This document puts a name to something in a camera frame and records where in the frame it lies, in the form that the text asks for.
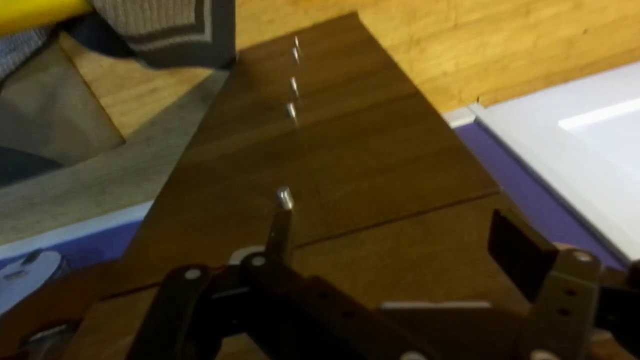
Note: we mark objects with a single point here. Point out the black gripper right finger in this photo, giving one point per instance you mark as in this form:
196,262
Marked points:
520,253

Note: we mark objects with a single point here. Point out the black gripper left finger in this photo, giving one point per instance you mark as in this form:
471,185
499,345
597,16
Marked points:
278,234

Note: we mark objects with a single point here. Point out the dark wooden top drawer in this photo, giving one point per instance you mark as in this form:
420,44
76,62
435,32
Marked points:
420,288

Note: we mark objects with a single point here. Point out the silver top drawer knob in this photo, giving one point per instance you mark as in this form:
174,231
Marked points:
284,198

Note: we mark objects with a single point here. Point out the silver lower drawer knobs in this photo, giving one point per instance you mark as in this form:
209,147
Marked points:
294,91

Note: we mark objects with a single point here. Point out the dark wooden dresser cabinet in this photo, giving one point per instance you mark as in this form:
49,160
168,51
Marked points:
368,151

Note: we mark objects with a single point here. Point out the white panel door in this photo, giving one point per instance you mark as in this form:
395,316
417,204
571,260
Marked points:
583,139

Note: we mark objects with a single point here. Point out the grey patterned cloth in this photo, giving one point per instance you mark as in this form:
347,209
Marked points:
161,32

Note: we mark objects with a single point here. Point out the yellow object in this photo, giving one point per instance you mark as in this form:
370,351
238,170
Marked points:
26,14

